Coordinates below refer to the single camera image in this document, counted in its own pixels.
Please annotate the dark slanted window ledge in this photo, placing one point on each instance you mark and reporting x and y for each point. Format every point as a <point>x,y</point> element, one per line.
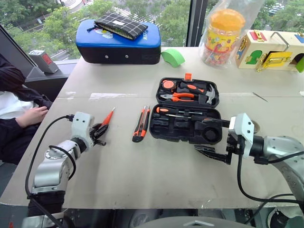
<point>35,76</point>

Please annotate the person's bare hand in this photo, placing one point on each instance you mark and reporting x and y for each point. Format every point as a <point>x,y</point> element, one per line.
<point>31,116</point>

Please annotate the white rounded shape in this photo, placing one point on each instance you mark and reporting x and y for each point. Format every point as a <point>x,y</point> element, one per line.
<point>285,217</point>

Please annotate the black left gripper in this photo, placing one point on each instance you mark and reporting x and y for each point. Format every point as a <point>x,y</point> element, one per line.
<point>94,134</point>

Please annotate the person in black jacket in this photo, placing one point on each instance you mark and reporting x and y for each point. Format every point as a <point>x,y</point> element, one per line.
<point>14,95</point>

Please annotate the black white grid pouch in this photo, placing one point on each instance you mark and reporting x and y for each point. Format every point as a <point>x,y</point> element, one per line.
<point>121,25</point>

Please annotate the orange black tape measure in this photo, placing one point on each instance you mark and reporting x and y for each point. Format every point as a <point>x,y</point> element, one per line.
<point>169,85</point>

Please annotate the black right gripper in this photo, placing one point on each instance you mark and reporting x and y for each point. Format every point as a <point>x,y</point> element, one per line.
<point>235,147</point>

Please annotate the plastic jar in bag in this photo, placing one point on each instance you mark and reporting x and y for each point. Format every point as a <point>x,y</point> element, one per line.
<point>251,9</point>

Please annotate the grey device with red label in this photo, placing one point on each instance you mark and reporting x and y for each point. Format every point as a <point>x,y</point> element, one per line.
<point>45,60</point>

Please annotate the dark window frame pillar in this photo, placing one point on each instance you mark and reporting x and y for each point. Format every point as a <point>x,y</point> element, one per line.
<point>197,21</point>

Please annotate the clear jar with orange lid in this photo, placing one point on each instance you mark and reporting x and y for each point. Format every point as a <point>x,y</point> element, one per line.
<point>223,38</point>

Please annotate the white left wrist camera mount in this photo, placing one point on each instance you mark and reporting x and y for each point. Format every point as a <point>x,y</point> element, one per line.
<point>82,126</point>

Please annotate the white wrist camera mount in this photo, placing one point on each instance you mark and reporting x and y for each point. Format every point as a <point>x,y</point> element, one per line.
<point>82,126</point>
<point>244,133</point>

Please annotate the blue black padded case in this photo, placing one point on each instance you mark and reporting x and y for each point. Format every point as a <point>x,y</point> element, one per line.
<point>118,48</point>

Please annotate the orange tester screwdriver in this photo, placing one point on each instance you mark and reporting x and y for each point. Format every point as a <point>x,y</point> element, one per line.
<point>108,116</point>

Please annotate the green arc shaped block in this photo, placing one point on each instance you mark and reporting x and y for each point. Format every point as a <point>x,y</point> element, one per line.
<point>173,57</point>

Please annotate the black plastic tool case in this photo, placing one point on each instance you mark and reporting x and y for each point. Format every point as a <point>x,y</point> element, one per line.
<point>180,128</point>

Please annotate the black orange utility knife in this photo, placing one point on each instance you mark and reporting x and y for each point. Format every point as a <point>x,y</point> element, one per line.
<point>140,126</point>

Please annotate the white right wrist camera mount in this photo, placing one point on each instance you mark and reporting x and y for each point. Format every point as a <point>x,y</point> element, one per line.
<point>244,133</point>

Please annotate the wooden latch lock box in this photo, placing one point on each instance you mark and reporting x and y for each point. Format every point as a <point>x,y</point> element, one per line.
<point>266,51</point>

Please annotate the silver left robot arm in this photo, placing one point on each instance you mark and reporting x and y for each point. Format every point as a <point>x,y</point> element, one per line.
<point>51,166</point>

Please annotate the beige tape roll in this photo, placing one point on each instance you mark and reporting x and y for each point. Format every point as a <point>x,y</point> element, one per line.
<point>257,126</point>

